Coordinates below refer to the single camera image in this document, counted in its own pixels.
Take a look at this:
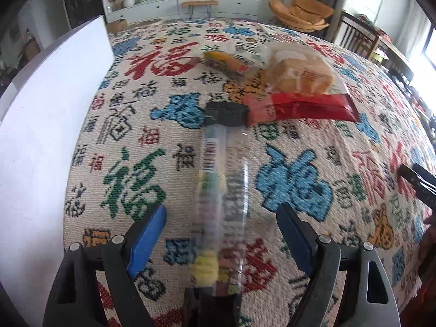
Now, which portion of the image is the white tv cabinet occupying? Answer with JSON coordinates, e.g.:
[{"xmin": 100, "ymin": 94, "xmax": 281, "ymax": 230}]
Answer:
[{"xmin": 106, "ymin": 0, "xmax": 260, "ymax": 25}]

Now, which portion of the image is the bagged bread slice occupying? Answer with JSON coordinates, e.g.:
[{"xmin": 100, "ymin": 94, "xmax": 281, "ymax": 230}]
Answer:
[{"xmin": 262, "ymin": 42, "xmax": 348, "ymax": 96}]

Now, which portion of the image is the patterned woven table cloth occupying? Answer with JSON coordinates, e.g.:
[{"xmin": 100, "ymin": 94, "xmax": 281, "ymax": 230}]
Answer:
[{"xmin": 63, "ymin": 19, "xmax": 435, "ymax": 326}]

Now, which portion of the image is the white cardboard box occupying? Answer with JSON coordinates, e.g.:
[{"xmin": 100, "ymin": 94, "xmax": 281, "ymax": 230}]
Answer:
[{"xmin": 1, "ymin": 17, "xmax": 114, "ymax": 326}]

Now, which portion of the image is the red snack packet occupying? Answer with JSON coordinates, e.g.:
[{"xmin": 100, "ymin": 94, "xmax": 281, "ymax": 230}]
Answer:
[{"xmin": 242, "ymin": 92, "xmax": 360, "ymax": 125}]

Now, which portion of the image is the orange yellow small snack packet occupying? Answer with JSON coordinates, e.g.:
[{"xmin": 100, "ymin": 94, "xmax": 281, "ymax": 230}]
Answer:
[{"xmin": 203, "ymin": 50, "xmax": 253, "ymax": 77}]

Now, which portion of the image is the orange lounge chair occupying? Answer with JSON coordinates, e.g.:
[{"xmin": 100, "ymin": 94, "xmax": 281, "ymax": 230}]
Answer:
[{"xmin": 268, "ymin": 0, "xmax": 334, "ymax": 32}]

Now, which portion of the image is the brown cardboard box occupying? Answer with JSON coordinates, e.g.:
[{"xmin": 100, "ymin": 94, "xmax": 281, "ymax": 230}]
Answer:
[{"xmin": 106, "ymin": 19, "xmax": 128, "ymax": 33}]

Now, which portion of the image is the person's hand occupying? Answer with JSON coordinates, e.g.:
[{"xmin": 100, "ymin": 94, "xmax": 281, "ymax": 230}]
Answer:
[{"xmin": 418, "ymin": 213, "xmax": 436, "ymax": 276}]

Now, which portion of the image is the small wooden bench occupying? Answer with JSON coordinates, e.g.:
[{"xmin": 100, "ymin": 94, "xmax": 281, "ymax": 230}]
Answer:
[{"xmin": 180, "ymin": 0, "xmax": 220, "ymax": 21}]

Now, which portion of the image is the dark wooden chair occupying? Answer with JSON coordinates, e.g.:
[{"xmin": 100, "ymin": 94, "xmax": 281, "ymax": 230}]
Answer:
[{"xmin": 334, "ymin": 11, "xmax": 381, "ymax": 60}]

